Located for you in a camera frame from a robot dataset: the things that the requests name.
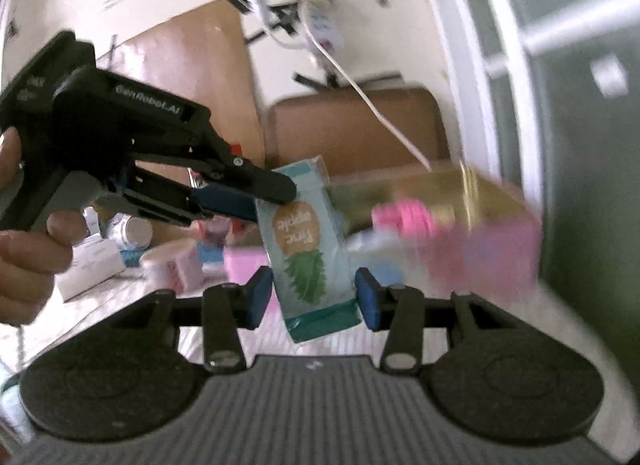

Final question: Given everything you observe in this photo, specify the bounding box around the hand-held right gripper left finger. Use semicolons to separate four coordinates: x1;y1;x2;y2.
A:
110;266;274;375

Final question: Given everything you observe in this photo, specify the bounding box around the white cable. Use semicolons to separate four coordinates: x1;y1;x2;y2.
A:
300;0;433;171

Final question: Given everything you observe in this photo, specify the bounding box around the pink tin box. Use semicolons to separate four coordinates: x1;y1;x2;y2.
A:
325;164;545;307

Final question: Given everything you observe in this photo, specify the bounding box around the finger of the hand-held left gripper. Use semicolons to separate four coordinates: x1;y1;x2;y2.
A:
121;176;260;227
197;154;299;206

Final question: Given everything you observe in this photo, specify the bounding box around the white tissue pack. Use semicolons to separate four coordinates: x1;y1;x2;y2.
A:
54;236;127;302

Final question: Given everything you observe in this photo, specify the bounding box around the teal juice carton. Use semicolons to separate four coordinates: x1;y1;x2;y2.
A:
254;155;364;344

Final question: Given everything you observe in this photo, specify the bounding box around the pink packet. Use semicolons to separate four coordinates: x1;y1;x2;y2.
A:
224;247;275;318

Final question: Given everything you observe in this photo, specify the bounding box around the pink fluffy cloth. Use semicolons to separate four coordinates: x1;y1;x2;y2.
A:
371;198;435;240

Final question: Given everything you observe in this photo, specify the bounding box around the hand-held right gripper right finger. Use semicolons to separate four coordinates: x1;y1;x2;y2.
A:
356;267;517;375

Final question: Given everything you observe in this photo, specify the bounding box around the white window frame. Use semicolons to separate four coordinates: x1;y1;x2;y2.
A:
410;0;640;296

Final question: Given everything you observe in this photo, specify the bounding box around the large wood-look board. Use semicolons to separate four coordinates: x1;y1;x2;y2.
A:
92;0;268;171

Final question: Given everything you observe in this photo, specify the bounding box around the person's left hand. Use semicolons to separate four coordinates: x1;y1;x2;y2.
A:
0;128;87;326

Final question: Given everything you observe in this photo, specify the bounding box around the small brown board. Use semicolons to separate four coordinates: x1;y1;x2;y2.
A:
266;86;451;181

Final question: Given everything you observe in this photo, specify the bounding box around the white power strip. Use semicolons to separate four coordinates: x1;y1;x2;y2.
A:
299;0;347;52

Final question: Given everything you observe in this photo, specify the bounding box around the white round jar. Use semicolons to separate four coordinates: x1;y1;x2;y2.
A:
106;212;153;252

